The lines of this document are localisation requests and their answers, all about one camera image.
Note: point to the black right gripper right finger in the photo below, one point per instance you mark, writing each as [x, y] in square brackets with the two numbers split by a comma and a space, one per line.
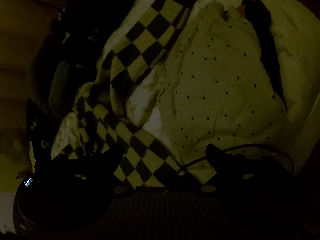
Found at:
[263, 177]

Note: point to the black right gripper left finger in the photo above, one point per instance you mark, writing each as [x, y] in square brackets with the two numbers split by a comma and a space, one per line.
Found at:
[78, 191]

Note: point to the black white checkered garment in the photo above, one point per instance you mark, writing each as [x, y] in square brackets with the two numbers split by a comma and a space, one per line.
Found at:
[98, 120]

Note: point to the small lit screen device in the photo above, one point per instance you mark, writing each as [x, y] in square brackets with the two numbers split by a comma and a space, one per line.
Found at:
[27, 182]

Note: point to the white polka dot garment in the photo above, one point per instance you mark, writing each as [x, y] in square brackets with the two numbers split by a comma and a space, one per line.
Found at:
[216, 90]

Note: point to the white bed sheet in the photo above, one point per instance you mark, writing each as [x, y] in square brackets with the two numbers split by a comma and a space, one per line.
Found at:
[296, 35]

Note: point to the dark garment strip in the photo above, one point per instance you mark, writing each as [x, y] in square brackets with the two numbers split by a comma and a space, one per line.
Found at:
[257, 14]

